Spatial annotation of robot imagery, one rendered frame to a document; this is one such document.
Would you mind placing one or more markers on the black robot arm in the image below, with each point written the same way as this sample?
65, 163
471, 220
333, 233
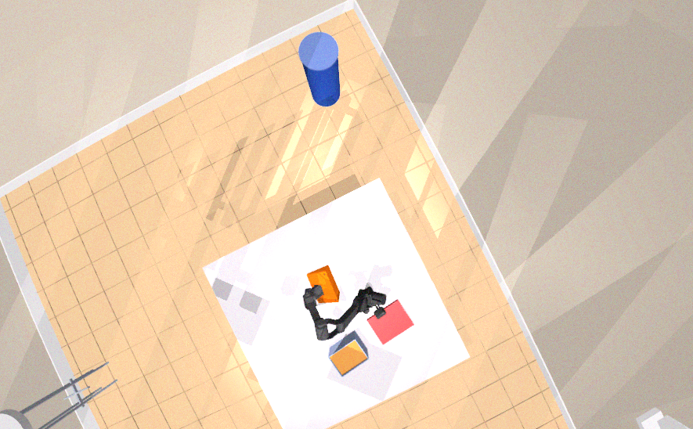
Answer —
359, 304

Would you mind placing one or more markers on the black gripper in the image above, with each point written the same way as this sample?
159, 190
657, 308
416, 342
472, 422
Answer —
380, 312

